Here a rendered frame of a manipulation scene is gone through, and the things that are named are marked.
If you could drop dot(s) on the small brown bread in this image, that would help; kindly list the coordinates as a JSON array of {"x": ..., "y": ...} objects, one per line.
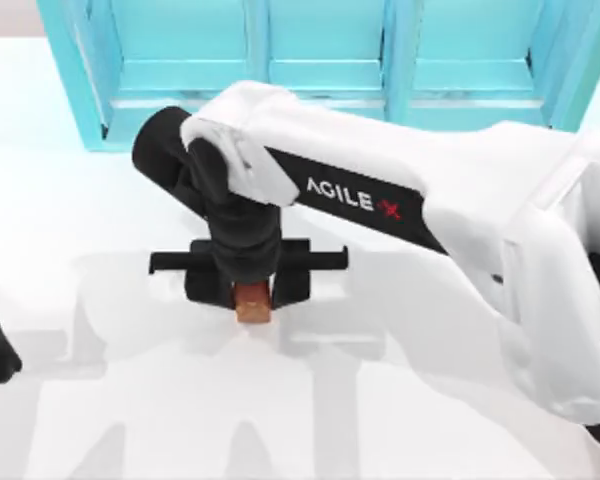
[{"x": 253, "y": 305}]

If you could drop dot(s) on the light blue rack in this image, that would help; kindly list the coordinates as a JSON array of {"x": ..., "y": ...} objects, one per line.
[{"x": 325, "y": 45}]

